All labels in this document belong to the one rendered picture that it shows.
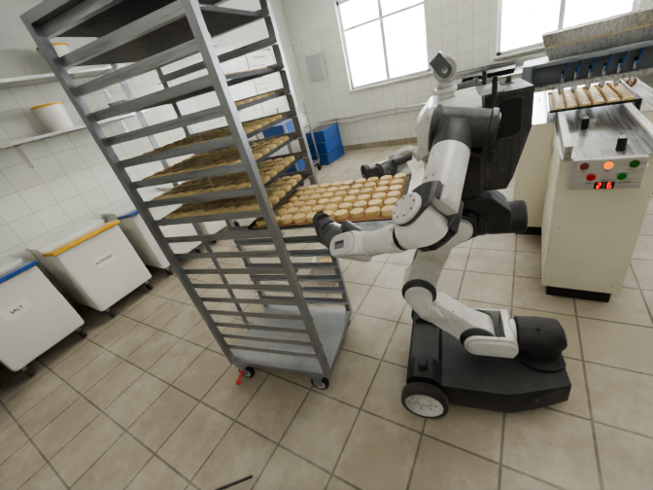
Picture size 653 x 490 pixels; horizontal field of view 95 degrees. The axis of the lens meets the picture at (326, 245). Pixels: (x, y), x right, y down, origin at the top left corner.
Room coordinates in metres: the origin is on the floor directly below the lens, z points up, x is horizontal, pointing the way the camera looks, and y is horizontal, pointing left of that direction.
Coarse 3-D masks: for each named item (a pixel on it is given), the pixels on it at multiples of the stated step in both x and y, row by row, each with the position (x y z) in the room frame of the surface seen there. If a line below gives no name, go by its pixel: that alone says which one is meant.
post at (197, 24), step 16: (192, 0) 1.02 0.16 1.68; (192, 16) 1.02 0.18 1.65; (192, 32) 1.03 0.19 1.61; (208, 48) 1.02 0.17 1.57; (208, 64) 1.02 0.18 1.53; (224, 80) 1.04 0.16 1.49; (224, 96) 1.02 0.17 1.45; (224, 112) 1.02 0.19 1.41; (240, 128) 1.03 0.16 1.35; (240, 144) 1.02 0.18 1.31; (256, 176) 1.02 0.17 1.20; (256, 192) 1.02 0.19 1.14; (272, 224) 1.02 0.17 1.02; (272, 240) 1.03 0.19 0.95; (288, 256) 1.03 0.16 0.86; (288, 272) 1.02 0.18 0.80; (304, 304) 1.03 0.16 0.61; (304, 320) 1.02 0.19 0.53; (320, 352) 1.02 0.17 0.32
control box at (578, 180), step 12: (624, 156) 1.12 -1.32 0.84; (636, 156) 1.09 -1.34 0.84; (648, 156) 1.06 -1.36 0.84; (576, 168) 1.19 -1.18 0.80; (588, 168) 1.17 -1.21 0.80; (600, 168) 1.14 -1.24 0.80; (612, 168) 1.12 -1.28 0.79; (624, 168) 1.10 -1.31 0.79; (636, 168) 1.07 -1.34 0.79; (576, 180) 1.19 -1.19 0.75; (600, 180) 1.14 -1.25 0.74; (612, 180) 1.11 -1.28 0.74; (624, 180) 1.09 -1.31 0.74; (636, 180) 1.07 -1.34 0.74
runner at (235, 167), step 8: (208, 168) 1.13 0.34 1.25; (216, 168) 1.12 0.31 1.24; (224, 168) 1.10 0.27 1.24; (232, 168) 1.09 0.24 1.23; (240, 168) 1.07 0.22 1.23; (168, 176) 1.22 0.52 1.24; (176, 176) 1.20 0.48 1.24; (184, 176) 1.19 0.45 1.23; (192, 176) 1.17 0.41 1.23; (200, 176) 1.15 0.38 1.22; (208, 176) 1.14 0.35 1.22; (136, 184) 1.30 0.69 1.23; (144, 184) 1.29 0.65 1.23; (152, 184) 1.27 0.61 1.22; (160, 184) 1.25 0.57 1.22
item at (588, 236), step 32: (576, 128) 1.58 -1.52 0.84; (608, 128) 1.45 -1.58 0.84; (576, 192) 1.20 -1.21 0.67; (608, 192) 1.13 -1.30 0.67; (640, 192) 1.07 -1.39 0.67; (544, 224) 1.55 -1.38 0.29; (576, 224) 1.19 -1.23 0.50; (608, 224) 1.12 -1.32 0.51; (640, 224) 1.05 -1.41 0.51; (544, 256) 1.30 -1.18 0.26; (576, 256) 1.18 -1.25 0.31; (608, 256) 1.10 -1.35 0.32; (576, 288) 1.16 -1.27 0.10; (608, 288) 1.08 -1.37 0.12
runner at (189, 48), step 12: (180, 48) 1.09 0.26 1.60; (192, 48) 1.07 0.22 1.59; (144, 60) 1.16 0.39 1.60; (156, 60) 1.14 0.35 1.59; (168, 60) 1.12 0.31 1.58; (120, 72) 1.21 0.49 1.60; (132, 72) 1.19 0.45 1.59; (144, 72) 1.18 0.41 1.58; (84, 84) 1.29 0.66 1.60; (96, 84) 1.27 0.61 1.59; (108, 84) 1.24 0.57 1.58
